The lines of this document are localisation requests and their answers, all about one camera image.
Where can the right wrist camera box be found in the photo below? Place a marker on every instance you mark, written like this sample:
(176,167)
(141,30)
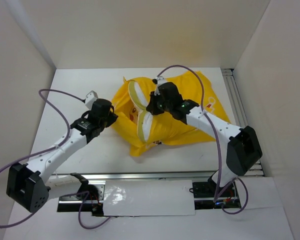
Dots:
(158,81)

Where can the white cover plate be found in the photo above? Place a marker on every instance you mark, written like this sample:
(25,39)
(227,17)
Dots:
(147,198)

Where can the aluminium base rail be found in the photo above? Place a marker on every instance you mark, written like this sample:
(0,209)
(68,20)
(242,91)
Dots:
(108,156)

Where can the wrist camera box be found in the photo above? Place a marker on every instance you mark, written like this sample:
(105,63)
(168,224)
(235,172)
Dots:
(158,81)
(90,98)

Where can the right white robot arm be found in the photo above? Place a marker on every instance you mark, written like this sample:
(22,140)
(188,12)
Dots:
(242,146)

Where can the white pillow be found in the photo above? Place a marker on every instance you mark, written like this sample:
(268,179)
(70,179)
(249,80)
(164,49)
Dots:
(144,118)

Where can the yellow pikachu pillowcase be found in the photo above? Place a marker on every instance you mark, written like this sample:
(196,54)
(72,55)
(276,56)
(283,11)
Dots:
(193,86)

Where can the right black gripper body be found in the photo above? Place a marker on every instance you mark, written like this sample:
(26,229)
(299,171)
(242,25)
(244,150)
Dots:
(159,106)

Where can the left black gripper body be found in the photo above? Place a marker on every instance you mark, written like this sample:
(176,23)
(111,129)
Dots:
(108,120)

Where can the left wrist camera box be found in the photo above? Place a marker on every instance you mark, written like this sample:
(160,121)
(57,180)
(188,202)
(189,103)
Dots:
(90,98)

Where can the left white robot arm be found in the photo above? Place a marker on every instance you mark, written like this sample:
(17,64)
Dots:
(31,185)

